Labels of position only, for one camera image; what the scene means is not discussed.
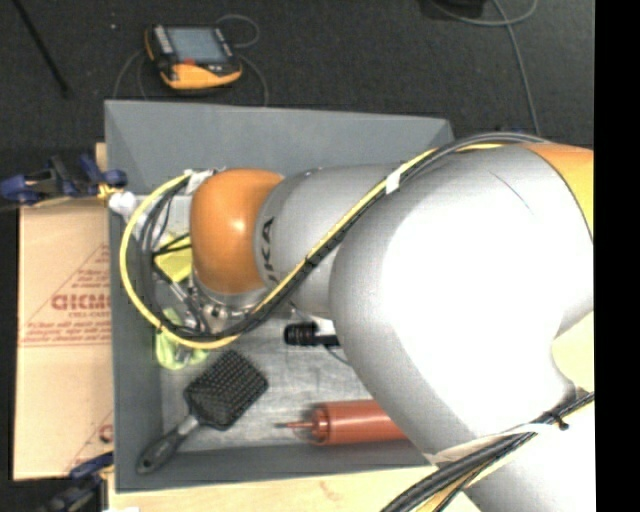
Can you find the lime green cloth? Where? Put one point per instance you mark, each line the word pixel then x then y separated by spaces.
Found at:
pixel 170 352

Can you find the yellow sponge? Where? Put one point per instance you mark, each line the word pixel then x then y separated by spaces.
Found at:
pixel 179 261

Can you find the black hairbrush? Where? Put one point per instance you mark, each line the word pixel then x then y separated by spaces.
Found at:
pixel 227 387

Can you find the brown cardboard board, red print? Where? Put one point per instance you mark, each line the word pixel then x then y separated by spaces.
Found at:
pixel 55 260

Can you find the red-brown squeeze bottle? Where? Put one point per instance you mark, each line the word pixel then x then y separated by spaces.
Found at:
pixel 355 422

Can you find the grey metal bin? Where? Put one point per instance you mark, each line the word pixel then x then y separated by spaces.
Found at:
pixel 280 135

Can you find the black cylinder on white bracket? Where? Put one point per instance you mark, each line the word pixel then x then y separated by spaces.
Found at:
pixel 300 334

